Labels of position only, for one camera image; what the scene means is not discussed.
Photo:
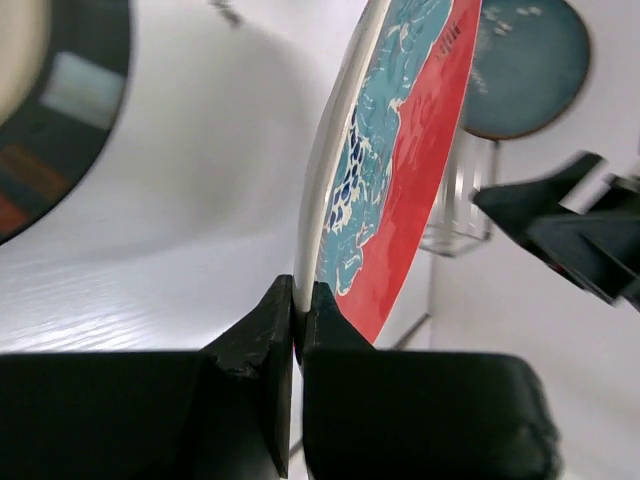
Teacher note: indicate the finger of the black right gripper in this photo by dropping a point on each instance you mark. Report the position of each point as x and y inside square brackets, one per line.
[596, 250]

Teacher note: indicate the brown striped rim plate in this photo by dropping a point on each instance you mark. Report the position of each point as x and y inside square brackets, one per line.
[64, 69]

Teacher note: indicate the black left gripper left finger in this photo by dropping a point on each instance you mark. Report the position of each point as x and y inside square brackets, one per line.
[219, 412]

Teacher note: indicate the metal wire dish rack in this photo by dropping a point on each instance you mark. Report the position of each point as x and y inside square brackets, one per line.
[455, 228]

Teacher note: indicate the dark teal blossom plate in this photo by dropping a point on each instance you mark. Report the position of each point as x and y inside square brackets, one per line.
[531, 61]

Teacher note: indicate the red teal flower plate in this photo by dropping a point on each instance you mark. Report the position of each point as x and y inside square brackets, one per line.
[379, 156]

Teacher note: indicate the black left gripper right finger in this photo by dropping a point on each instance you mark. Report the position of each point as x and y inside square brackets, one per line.
[390, 414]

